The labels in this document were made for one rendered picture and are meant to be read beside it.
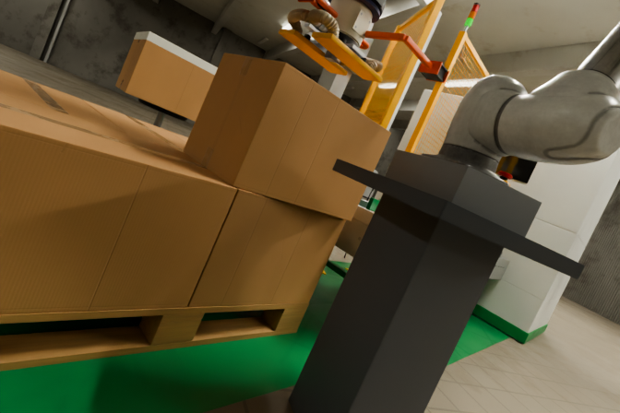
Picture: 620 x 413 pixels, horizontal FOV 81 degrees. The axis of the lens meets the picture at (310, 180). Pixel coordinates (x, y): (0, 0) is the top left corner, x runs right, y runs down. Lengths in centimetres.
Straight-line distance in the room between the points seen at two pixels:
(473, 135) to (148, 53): 203
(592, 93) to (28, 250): 123
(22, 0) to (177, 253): 1540
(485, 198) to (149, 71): 212
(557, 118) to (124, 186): 97
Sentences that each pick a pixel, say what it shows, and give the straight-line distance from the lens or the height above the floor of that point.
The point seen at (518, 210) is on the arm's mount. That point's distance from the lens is 107.
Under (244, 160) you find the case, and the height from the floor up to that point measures 63.
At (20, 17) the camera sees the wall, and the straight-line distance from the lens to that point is 1622.
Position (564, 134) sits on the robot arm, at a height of 97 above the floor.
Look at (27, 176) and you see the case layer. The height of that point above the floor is 46.
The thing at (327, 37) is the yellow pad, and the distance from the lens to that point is 129.
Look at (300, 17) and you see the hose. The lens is 142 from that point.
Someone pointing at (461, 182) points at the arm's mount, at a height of 81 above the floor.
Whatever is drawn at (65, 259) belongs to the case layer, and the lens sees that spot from 101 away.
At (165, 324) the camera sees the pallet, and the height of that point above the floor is 9.
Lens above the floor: 72
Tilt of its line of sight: 3 degrees down
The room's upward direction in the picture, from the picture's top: 24 degrees clockwise
